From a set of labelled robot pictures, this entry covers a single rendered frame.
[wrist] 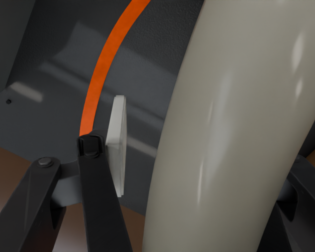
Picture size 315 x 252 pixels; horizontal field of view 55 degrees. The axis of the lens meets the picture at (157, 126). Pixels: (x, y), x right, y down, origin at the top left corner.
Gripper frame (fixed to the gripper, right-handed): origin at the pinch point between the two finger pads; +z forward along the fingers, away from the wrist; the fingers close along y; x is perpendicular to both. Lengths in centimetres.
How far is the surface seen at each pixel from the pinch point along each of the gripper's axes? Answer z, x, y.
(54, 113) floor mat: 91, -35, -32
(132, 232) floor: 92, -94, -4
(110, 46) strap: 88, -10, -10
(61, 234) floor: 94, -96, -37
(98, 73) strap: 89, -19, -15
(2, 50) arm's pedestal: 79, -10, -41
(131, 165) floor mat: 89, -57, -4
